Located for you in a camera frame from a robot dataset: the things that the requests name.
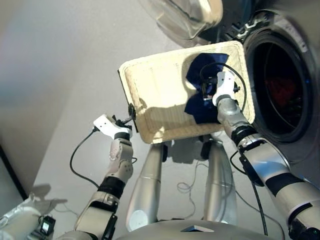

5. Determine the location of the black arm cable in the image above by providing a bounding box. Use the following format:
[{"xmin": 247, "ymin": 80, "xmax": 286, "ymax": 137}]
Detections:
[
  {"xmin": 69, "ymin": 126, "xmax": 101, "ymax": 190},
  {"xmin": 199, "ymin": 62, "xmax": 270, "ymax": 237}
]

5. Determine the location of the small black screen device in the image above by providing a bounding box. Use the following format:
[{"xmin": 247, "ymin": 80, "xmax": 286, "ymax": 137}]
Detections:
[{"xmin": 39, "ymin": 215, "xmax": 57, "ymax": 235}]

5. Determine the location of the pale woven laundry basket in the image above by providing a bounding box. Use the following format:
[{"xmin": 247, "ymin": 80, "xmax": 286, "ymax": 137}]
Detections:
[{"xmin": 117, "ymin": 40, "xmax": 256, "ymax": 145}]

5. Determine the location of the silver robot leg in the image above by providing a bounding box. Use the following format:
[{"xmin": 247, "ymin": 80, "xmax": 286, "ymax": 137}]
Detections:
[
  {"xmin": 124, "ymin": 143, "xmax": 169, "ymax": 232},
  {"xmin": 200, "ymin": 138, "xmax": 239, "ymax": 225}
]

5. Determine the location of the dark blue cloth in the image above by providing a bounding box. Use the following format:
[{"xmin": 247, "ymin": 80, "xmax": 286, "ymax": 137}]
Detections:
[{"xmin": 183, "ymin": 52, "xmax": 230, "ymax": 125}]

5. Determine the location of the silver robot torso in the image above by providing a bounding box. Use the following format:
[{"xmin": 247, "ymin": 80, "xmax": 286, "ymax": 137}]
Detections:
[{"xmin": 114, "ymin": 219, "xmax": 286, "ymax": 240}]

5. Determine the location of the red cloth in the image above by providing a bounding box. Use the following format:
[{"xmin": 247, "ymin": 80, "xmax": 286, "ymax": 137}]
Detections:
[{"xmin": 263, "ymin": 76, "xmax": 298, "ymax": 108}]

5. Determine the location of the grey washing machine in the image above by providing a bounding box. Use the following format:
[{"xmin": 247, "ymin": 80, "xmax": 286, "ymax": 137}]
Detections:
[{"xmin": 199, "ymin": 0, "xmax": 320, "ymax": 193}]

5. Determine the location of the round glass washing machine door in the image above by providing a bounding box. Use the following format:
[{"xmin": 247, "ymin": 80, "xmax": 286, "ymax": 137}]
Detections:
[{"xmin": 138, "ymin": 0, "xmax": 224, "ymax": 50}]

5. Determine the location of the black edged grey board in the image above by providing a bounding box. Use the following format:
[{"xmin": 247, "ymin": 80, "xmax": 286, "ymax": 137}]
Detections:
[{"xmin": 0, "ymin": 144, "xmax": 29, "ymax": 201}]

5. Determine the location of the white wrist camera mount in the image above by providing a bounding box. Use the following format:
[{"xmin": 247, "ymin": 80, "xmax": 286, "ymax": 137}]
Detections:
[
  {"xmin": 211, "ymin": 70, "xmax": 238, "ymax": 104},
  {"xmin": 92, "ymin": 114, "xmax": 133, "ymax": 138}
]

